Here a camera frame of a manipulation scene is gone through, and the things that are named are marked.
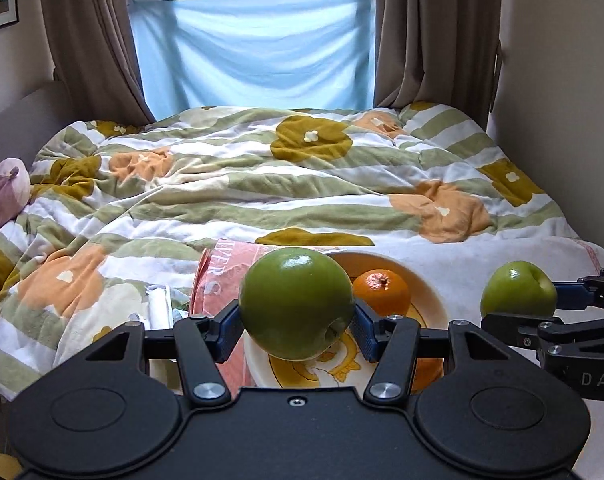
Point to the pink plush toy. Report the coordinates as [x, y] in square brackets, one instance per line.
[1, 200]

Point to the light blue window cloth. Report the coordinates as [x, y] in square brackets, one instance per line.
[257, 55]

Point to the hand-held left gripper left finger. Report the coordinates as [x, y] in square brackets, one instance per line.
[226, 327]

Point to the grey bed frame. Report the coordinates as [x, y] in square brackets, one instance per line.
[21, 125]

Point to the brown curtain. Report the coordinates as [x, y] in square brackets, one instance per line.
[96, 35]
[432, 30]

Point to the green apple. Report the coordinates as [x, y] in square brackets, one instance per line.
[514, 290]
[292, 300]

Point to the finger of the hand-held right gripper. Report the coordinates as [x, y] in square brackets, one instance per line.
[512, 327]
[572, 294]

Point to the floral striped blanket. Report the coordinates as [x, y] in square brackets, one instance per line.
[231, 185]

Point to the white cloth with pink border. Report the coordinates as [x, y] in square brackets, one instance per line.
[457, 270]

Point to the large orange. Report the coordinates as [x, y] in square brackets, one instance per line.
[382, 292]

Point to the small white object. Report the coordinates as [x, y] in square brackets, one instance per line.
[159, 307]

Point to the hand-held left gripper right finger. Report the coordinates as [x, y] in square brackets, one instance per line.
[363, 331]

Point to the duck print plate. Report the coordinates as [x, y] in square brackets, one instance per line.
[307, 372]

